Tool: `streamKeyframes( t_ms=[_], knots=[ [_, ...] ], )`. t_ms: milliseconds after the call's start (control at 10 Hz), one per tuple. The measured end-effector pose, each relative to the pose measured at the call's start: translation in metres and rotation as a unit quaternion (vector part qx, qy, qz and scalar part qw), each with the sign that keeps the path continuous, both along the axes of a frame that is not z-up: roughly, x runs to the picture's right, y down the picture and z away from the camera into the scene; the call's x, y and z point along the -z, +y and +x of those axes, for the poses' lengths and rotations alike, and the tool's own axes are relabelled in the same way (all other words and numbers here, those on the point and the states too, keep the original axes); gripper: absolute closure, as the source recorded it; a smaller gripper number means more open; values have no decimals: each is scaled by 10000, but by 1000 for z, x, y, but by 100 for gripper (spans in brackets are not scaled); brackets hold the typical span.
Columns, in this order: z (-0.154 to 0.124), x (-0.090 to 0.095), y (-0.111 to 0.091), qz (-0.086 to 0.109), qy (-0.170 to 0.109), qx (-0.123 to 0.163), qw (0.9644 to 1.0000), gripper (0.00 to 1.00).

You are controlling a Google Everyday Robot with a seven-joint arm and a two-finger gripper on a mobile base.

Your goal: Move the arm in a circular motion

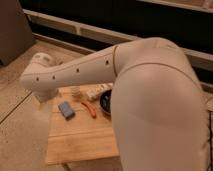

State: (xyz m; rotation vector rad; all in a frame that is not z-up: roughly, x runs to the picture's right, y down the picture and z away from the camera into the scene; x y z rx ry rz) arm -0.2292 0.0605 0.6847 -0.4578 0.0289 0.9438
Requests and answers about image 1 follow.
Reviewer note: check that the light wooden table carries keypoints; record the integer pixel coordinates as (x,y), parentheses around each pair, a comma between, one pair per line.
(82,137)

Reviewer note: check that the grey cabinet panel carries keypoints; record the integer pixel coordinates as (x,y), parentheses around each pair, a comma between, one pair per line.
(15,33)

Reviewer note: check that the blue sponge block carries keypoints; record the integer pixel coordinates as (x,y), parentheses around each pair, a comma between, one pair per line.
(66,110)

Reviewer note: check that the black bowl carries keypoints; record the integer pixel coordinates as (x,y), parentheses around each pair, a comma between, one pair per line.
(104,101)

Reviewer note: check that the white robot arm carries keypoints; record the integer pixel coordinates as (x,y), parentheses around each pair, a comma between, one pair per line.
(158,108)

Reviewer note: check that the orange carrot toy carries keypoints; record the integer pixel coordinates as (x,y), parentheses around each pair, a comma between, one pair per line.
(90,109)

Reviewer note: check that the small beige cup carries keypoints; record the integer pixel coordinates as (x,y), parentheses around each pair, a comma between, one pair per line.
(75,92)

